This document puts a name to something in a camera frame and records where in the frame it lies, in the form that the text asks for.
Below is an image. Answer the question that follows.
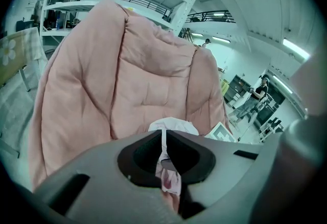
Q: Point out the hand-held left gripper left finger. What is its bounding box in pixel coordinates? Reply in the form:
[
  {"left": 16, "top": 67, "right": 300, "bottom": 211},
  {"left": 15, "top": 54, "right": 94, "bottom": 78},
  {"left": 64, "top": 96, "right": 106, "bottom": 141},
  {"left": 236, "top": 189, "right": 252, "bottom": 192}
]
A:
[{"left": 117, "top": 130, "right": 165, "bottom": 188}]

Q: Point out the pink cloth garment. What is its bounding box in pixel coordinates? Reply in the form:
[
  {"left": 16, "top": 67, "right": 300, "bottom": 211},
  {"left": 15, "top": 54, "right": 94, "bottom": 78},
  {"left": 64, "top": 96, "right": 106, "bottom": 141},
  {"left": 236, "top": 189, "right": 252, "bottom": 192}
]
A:
[{"left": 148, "top": 116, "right": 200, "bottom": 214}]

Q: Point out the black balcony railing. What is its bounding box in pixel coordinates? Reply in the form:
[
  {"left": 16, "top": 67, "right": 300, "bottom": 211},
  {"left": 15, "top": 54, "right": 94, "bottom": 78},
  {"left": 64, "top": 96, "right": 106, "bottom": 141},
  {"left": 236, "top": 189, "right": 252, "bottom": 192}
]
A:
[{"left": 94, "top": 0, "right": 233, "bottom": 24}]

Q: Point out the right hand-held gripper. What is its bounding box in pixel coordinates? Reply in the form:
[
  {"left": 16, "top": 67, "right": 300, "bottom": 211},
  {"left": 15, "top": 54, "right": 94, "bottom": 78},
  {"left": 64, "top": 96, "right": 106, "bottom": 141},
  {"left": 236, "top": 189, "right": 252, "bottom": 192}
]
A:
[{"left": 204, "top": 121, "right": 237, "bottom": 143}]

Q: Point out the pink cushioned floor chair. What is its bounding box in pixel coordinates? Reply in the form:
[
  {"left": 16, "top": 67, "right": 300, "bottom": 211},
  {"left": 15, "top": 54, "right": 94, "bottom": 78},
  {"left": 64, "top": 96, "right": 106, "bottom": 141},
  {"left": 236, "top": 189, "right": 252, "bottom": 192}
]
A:
[{"left": 27, "top": 0, "right": 233, "bottom": 193}]

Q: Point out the table with flower checked cloth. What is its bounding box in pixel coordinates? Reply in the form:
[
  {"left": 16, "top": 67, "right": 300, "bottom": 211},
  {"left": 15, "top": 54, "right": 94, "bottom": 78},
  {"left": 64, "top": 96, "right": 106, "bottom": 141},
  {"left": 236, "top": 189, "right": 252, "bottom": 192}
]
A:
[{"left": 0, "top": 27, "right": 49, "bottom": 92}]

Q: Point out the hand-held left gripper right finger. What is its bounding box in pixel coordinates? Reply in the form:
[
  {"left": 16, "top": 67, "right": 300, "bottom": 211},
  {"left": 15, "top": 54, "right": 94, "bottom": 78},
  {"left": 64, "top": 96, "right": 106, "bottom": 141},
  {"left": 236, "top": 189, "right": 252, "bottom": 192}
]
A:
[{"left": 166, "top": 130, "right": 217, "bottom": 184}]

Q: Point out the ceiling tube light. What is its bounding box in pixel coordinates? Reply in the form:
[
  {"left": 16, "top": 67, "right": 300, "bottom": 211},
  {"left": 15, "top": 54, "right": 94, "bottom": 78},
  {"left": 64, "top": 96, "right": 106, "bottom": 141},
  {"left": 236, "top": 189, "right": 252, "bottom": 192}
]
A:
[{"left": 282, "top": 37, "right": 311, "bottom": 59}]

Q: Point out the cabinet with dark shelves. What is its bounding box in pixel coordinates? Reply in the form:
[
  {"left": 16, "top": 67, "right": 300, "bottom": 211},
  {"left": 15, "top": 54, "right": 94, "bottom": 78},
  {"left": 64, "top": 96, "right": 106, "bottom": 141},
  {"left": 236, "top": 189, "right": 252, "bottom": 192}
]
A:
[{"left": 224, "top": 74, "right": 253, "bottom": 109}]

